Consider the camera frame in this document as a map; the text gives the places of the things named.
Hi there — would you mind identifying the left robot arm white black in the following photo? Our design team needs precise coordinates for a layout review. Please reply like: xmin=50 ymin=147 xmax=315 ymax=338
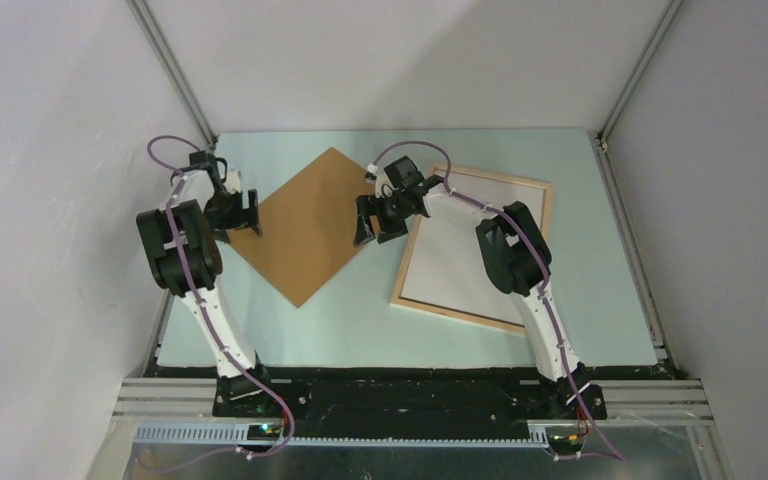
xmin=136 ymin=150 xmax=276 ymax=417

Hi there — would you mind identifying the aluminium corner rail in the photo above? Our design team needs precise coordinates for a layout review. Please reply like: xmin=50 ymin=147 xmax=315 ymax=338
xmin=125 ymin=0 xmax=218 ymax=147
xmin=597 ymin=0 xmax=686 ymax=143

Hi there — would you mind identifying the printed photo with white border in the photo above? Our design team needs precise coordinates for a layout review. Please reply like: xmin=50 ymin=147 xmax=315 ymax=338
xmin=401 ymin=170 xmax=547 ymax=326

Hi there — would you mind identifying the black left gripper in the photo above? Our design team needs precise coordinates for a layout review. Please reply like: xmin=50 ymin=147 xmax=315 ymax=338
xmin=205 ymin=190 xmax=262 ymax=245

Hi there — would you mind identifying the front aluminium rail frame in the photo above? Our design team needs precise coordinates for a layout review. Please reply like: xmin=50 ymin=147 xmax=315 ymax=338
xmin=89 ymin=367 xmax=733 ymax=479

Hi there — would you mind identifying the brown backing board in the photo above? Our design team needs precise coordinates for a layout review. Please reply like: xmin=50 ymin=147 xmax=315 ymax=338
xmin=229 ymin=147 xmax=373 ymax=308

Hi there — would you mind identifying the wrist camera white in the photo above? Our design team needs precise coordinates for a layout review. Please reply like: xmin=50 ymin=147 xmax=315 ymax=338
xmin=365 ymin=163 xmax=392 ymax=198
xmin=223 ymin=169 xmax=243 ymax=195

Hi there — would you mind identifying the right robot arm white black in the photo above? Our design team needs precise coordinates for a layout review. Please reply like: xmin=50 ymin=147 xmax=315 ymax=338
xmin=353 ymin=156 xmax=591 ymax=418

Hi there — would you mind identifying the right aluminium corner rail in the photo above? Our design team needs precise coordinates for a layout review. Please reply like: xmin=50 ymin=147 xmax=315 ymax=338
xmin=597 ymin=0 xmax=686 ymax=143

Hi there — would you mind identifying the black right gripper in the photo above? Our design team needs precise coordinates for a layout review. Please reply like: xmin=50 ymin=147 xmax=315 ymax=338
xmin=353 ymin=192 xmax=411 ymax=248

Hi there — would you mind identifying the light wooden picture frame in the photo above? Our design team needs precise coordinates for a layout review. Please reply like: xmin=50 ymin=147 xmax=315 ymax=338
xmin=389 ymin=162 xmax=555 ymax=335

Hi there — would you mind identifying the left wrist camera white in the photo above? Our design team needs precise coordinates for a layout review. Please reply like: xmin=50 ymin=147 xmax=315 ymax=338
xmin=223 ymin=169 xmax=243 ymax=195

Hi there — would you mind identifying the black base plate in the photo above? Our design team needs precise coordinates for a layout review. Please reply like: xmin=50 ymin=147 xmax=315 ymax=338
xmin=212 ymin=367 xmax=607 ymax=442

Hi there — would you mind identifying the left aluminium corner rail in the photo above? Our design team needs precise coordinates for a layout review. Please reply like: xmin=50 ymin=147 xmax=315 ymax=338
xmin=125 ymin=0 xmax=218 ymax=147

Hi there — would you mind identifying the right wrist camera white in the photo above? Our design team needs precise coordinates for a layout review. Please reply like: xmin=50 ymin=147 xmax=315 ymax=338
xmin=365 ymin=163 xmax=392 ymax=198

